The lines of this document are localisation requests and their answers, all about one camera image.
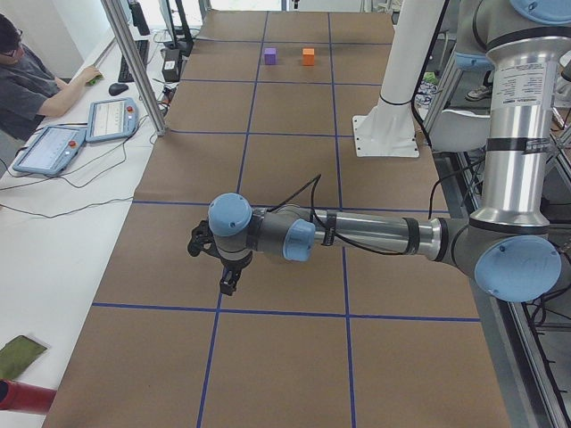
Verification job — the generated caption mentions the seated person in grey shirt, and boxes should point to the seated person in grey shirt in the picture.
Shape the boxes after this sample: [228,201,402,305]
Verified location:
[1,16,102,141]

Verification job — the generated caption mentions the aluminium frame post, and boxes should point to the aluminium frame post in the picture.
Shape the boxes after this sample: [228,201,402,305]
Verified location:
[101,0,166,136]

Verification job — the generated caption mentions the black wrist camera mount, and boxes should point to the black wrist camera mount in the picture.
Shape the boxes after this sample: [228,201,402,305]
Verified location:
[187,219,218,257]

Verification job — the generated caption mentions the teach pendant tablet far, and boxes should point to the teach pendant tablet far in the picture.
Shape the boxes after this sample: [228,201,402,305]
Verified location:
[86,97,138,143]

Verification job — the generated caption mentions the orange foam block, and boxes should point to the orange foam block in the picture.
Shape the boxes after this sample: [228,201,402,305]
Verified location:
[302,47,315,67]

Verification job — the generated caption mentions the black power adapter box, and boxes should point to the black power adapter box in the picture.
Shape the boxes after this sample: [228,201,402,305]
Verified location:
[161,49,181,82]

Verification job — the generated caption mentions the black computer mouse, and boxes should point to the black computer mouse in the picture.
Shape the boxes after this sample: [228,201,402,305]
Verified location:
[108,82,128,96]

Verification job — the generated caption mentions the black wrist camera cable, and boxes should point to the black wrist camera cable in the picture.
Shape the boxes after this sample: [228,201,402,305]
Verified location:
[266,174,418,256]

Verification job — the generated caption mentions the green cloth pad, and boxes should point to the green cloth pad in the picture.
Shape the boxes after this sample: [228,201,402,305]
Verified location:
[1,335,47,380]

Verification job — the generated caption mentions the red cylinder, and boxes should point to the red cylinder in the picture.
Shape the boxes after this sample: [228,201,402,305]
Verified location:
[1,379,57,415]

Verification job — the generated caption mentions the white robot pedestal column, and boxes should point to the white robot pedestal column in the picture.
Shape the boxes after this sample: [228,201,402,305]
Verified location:
[378,0,451,108]

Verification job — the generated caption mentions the purple foam block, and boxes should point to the purple foam block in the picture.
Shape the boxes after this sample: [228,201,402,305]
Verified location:
[263,47,277,66]

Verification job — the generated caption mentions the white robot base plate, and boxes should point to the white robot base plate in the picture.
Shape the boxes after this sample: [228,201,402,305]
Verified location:
[352,111,419,158]

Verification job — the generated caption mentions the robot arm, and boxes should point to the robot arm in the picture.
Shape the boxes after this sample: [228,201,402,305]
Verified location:
[188,1,570,302]

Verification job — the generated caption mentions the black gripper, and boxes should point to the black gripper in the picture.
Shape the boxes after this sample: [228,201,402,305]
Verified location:
[219,251,252,295]

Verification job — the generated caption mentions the black keyboard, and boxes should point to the black keyboard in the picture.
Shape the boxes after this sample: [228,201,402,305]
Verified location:
[118,39,151,83]

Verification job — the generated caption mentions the teach pendant tablet near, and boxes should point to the teach pendant tablet near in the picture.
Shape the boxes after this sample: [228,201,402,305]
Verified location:
[13,126,87,177]

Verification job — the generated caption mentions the teach pendant tablet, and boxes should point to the teach pendant tablet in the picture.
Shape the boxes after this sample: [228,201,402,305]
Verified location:
[86,97,138,143]
[13,126,87,177]

